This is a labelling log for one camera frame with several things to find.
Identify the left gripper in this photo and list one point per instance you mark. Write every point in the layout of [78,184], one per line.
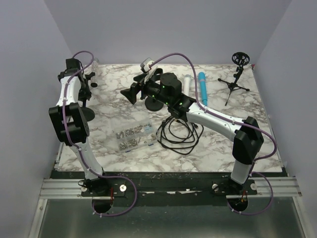
[87,93]

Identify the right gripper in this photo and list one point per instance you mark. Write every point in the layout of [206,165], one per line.
[131,92]

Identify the glitter silver microphone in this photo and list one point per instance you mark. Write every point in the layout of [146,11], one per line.
[95,70]

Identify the black round-base mic stand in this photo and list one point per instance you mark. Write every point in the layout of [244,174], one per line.
[153,104]

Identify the black desk mic stand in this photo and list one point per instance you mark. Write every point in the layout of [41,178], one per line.
[88,113]

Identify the white microphone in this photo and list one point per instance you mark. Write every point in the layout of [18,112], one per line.
[186,84]

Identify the blue microphone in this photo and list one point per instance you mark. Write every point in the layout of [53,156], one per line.
[203,89]

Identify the black tripod shock-mount stand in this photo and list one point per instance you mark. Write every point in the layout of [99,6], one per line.
[240,59]

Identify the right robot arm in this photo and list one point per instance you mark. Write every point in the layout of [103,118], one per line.
[166,89]

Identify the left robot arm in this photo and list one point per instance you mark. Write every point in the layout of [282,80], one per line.
[70,117]

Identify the clear plastic screw box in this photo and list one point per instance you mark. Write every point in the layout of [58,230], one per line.
[130,135]

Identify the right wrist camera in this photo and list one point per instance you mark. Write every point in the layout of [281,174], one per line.
[147,68]

